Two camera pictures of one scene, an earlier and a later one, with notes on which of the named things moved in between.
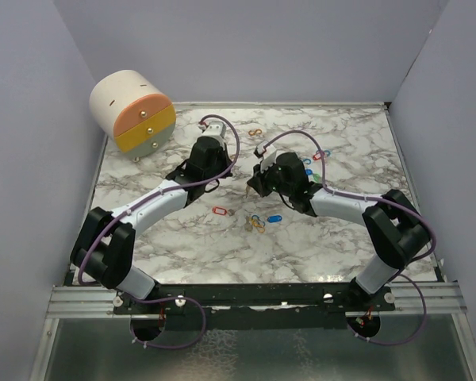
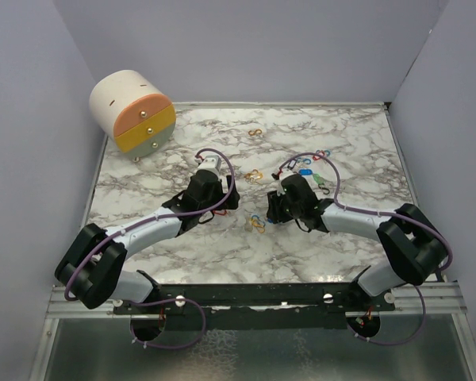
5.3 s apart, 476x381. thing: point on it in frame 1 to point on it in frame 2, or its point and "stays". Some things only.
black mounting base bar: (251, 307) stays
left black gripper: (222, 153) to (231, 204)
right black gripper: (257, 180) to (274, 211)
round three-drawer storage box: (133, 111) stays
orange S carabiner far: (257, 129) stays
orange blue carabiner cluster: (258, 223) stays
